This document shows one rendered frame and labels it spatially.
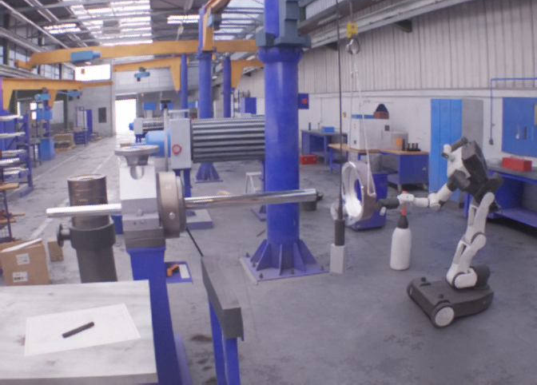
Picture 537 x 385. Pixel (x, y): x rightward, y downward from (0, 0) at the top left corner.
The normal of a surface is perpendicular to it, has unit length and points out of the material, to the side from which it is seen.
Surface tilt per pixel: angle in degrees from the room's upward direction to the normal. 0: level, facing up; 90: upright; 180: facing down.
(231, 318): 90
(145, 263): 90
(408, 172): 90
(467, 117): 90
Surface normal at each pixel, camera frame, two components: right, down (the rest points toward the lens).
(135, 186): 0.19, -0.58
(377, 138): 0.26, 0.17
